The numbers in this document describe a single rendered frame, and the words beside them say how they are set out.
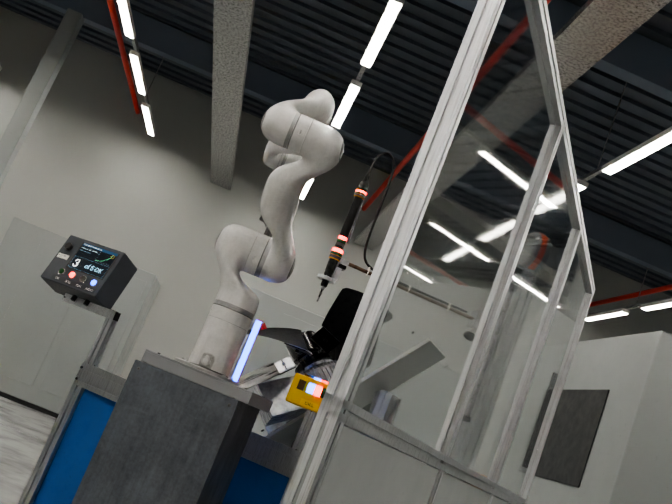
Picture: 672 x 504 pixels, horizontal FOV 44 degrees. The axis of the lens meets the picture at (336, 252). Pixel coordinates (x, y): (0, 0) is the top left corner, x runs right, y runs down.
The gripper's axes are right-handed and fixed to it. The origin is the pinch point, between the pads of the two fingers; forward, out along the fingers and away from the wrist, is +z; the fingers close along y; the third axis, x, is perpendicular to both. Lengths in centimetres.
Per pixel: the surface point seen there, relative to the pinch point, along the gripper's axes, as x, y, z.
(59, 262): 8, -79, 29
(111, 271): 9, -57, 26
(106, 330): 13, -52, 45
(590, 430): 257, 84, -6
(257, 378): 51, -11, 40
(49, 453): 13, -52, 88
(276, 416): 40, 7, 50
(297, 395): 9.5, 25.0, 42.1
